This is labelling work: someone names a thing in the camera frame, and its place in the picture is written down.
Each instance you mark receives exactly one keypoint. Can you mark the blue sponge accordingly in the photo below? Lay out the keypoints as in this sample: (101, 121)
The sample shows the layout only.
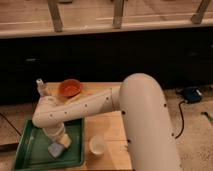
(56, 149)

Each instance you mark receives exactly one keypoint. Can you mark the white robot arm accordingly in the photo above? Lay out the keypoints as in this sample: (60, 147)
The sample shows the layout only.
(141, 101)

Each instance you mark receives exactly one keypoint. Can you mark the white cup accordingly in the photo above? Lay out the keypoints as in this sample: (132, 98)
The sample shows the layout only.
(97, 145)

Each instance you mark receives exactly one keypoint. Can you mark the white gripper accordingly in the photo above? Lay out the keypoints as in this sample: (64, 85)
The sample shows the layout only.
(56, 132)

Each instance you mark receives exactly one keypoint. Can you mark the clear plastic bottle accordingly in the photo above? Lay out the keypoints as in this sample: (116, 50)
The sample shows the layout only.
(41, 87)

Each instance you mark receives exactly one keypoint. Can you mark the blue black device on floor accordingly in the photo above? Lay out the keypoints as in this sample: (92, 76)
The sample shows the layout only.
(191, 94)

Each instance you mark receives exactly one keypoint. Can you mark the orange bowl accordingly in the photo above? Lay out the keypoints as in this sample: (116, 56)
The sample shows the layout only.
(70, 87)

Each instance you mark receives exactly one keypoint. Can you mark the green plastic tray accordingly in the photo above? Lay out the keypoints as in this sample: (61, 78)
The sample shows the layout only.
(32, 152)

